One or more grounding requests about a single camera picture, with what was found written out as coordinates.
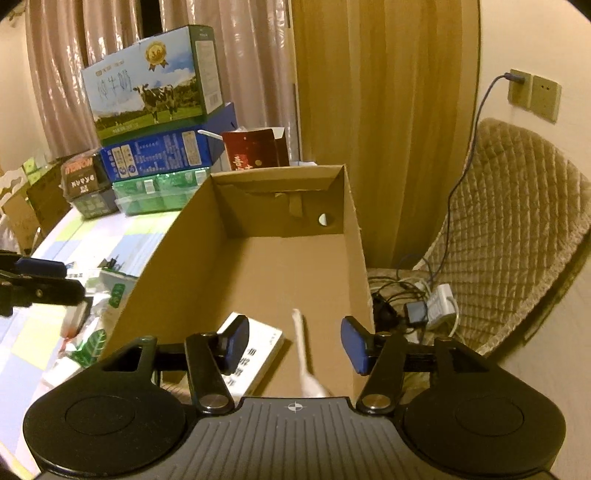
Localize white booklet with text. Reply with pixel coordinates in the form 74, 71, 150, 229
222, 318, 284, 403

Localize silver green leaf pouch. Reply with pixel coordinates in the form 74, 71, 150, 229
66, 329, 107, 368

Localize checked tablecloth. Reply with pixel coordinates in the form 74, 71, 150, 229
1, 210, 177, 474

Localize black Honglu package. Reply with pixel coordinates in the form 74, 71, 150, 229
60, 149, 118, 219

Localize open brown cardboard box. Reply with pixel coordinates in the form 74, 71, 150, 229
105, 166, 373, 398

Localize green wrapped drink pack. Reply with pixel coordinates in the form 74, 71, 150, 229
112, 168, 211, 216

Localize quilted beige chair cushion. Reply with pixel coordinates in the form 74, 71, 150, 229
418, 118, 590, 356

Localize blue milk carton box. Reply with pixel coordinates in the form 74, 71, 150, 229
100, 102, 238, 182

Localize dark red gift bag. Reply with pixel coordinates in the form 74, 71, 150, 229
221, 127, 290, 171

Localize pink curtain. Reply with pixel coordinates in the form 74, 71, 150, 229
23, 0, 299, 160

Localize cow milk carton box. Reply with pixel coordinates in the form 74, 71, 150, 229
82, 25, 224, 145

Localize dark charger cable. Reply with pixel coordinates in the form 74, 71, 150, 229
368, 72, 525, 333

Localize wall power socket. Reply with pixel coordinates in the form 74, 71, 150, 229
508, 69, 562, 123

